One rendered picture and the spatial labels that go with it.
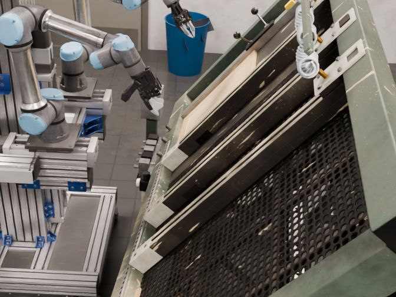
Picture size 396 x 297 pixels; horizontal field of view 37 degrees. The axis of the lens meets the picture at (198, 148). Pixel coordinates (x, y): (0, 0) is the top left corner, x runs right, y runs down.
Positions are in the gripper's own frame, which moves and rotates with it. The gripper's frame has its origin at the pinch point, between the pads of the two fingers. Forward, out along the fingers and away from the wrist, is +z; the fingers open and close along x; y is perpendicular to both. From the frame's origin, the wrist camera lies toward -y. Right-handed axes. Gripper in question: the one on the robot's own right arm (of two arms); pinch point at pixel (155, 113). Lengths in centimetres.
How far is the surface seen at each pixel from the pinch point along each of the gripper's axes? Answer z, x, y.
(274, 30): 12, 64, 54
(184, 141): 27.7, 18.5, -0.4
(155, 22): 78, 357, -70
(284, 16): 7, 64, 61
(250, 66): 18, 47, 38
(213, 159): 15.0, -25.2, 19.8
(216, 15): 97, 357, -11
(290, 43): -1, 14, 61
